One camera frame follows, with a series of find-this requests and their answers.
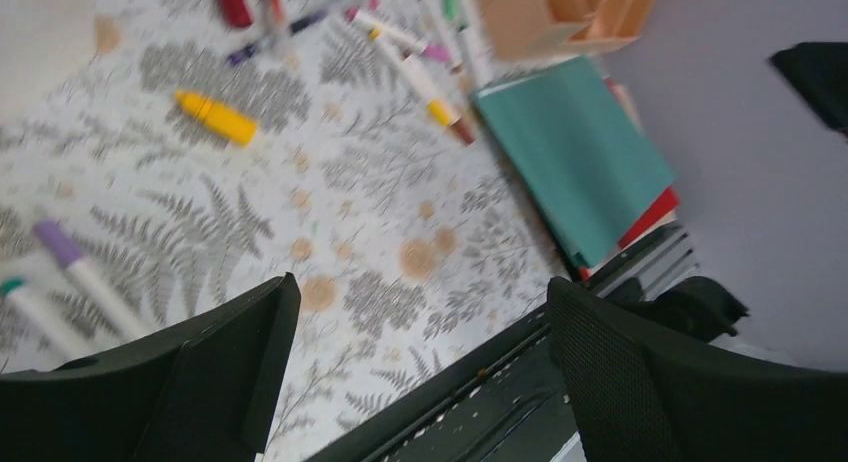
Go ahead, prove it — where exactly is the purple clear pen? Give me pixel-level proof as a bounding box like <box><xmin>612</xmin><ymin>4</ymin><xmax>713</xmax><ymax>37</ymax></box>
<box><xmin>226</xmin><ymin>9</ymin><xmax>329</xmax><ymax>66</ymax></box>

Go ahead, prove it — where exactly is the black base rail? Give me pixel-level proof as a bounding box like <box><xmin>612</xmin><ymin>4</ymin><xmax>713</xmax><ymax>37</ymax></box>
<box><xmin>307</xmin><ymin>223</ymin><xmax>697</xmax><ymax>462</ymax></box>

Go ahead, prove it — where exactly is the teal file folder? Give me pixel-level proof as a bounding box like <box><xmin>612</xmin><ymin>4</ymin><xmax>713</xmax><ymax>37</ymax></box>
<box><xmin>474</xmin><ymin>56</ymin><xmax>676</xmax><ymax>266</ymax></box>

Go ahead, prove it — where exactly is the purple capped white marker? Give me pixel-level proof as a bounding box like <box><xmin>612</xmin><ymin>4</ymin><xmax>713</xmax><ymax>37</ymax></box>
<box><xmin>32</xmin><ymin>218</ymin><xmax>154</xmax><ymax>341</ymax></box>

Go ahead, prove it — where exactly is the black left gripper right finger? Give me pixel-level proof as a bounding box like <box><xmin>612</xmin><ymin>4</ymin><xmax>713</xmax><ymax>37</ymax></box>
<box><xmin>547</xmin><ymin>277</ymin><xmax>847</xmax><ymax>461</ymax></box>

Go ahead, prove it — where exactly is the red file folder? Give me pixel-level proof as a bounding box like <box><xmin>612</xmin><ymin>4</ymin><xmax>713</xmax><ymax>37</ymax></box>
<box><xmin>578</xmin><ymin>76</ymin><xmax>679</xmax><ymax>281</ymax></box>

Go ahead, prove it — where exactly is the yellow capped white marker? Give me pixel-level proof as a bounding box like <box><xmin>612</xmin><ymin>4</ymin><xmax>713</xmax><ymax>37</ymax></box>
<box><xmin>369</xmin><ymin>29</ymin><xmax>459</xmax><ymax>127</ymax></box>

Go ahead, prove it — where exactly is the dark red capped white marker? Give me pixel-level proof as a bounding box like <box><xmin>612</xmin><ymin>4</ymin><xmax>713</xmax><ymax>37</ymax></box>
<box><xmin>401</xmin><ymin>50</ymin><xmax>475</xmax><ymax>145</ymax></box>

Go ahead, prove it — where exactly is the floral desk mat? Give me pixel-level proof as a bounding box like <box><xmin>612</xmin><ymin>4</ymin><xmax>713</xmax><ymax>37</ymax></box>
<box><xmin>1</xmin><ymin>0</ymin><xmax>563</xmax><ymax>461</ymax></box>

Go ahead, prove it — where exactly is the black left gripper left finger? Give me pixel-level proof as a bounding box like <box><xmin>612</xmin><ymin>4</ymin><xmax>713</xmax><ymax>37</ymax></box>
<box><xmin>1</xmin><ymin>274</ymin><xmax>301</xmax><ymax>461</ymax></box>

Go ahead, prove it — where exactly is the pink capped white marker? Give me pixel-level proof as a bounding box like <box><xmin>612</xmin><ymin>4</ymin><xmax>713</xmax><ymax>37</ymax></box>
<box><xmin>345</xmin><ymin>6</ymin><xmax>451</xmax><ymax>63</ymax></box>

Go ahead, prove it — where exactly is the yellow ink bottle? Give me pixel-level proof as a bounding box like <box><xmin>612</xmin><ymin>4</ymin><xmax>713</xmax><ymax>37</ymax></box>
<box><xmin>174</xmin><ymin>90</ymin><xmax>259</xmax><ymax>146</ymax></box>

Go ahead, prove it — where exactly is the teal capped white marker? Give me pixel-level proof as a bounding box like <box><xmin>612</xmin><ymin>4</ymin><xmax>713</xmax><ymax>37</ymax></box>
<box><xmin>1</xmin><ymin>278</ymin><xmax>94</xmax><ymax>360</ymax></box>

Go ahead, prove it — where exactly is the peach plastic file organizer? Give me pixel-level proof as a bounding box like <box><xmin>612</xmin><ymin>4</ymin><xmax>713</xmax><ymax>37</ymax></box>
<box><xmin>476</xmin><ymin>0</ymin><xmax>656</xmax><ymax>62</ymax></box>

